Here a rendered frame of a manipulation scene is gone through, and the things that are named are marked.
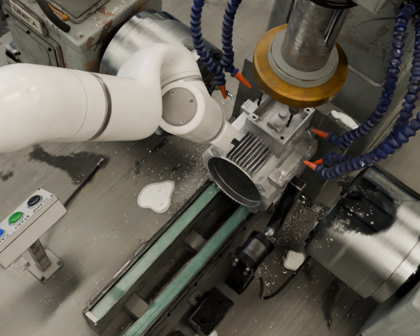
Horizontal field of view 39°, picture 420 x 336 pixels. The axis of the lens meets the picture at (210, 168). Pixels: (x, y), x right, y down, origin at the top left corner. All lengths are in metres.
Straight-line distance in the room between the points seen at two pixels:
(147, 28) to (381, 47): 0.51
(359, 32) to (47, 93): 0.79
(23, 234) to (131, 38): 0.49
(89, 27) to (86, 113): 0.67
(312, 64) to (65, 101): 0.53
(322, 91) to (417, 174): 0.69
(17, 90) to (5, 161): 0.98
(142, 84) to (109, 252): 0.73
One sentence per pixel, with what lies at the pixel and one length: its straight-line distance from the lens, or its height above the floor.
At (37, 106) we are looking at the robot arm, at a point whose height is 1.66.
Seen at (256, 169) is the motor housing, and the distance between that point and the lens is 1.27.
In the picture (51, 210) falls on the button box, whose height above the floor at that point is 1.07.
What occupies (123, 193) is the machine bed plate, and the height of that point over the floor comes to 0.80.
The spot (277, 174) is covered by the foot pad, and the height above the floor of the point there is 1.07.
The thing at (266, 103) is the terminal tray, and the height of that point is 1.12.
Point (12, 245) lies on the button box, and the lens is 1.23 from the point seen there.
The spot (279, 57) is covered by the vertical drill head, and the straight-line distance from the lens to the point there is 1.10.
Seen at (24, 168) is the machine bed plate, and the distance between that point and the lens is 1.61.
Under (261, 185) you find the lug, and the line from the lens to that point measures 1.26.
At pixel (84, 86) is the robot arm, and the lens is 0.72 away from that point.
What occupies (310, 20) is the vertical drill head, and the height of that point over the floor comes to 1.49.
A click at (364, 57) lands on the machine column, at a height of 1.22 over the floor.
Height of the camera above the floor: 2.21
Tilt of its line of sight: 63 degrees down
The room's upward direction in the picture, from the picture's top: 11 degrees clockwise
